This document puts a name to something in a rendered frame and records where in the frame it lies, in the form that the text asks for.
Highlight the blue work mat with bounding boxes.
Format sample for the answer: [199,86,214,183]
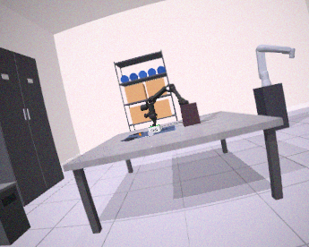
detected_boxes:
[126,125,176,139]

